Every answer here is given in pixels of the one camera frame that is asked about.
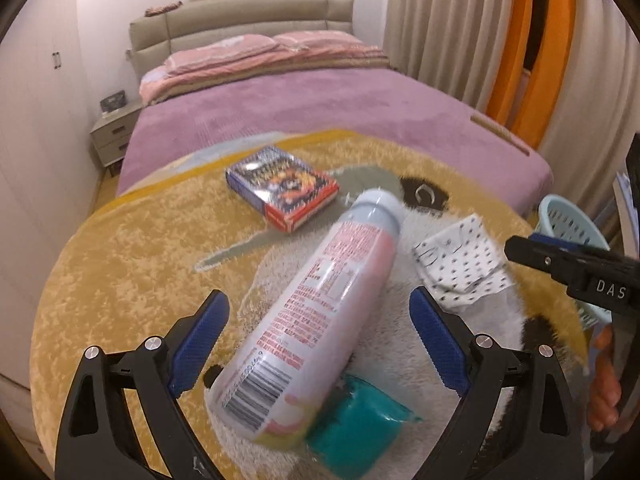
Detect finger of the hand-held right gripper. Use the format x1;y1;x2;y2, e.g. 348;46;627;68
530;233;608;260
504;236;583;288

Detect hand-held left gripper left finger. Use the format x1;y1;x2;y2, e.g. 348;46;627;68
54;289;231;480

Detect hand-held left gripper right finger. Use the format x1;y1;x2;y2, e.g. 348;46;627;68
409;286;586;480

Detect light blue plastic basket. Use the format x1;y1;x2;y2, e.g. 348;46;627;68
537;194;613;333

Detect white pink spray can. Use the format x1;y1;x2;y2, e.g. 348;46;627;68
206;187;405;446

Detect person's right hand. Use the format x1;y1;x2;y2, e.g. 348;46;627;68
587;325;623;433

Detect white dotted cloth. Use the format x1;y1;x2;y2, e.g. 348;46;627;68
411;212;516;311

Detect teal plastic cap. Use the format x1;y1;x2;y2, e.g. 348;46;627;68
305;374;425;467

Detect yellow printed plush blanket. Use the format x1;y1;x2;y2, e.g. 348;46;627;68
30;130;596;480

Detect beige curtain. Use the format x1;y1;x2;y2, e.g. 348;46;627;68
382;0;521;111
537;0;640;241

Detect blue red printed box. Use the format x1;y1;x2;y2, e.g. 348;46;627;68
225;146;341;233

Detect orange curtain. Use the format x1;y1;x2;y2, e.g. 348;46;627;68
487;0;536;126
515;0;576;148

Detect grey nightstand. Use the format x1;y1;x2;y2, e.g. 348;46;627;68
90;100;146;178

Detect white wardrobe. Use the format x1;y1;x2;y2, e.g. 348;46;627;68
0;5;101;391

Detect bed with purple cover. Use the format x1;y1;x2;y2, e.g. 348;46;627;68
115;67;555;218

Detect pink pillows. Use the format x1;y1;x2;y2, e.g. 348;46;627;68
139;35;391;106

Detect pink pillow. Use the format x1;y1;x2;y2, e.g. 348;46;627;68
274;30;366;53
164;34;281;73

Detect beige padded bed headboard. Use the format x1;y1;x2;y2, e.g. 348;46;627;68
129;0;356;68

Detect dark picture frame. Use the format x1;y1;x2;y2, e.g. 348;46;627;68
99;90;127;113

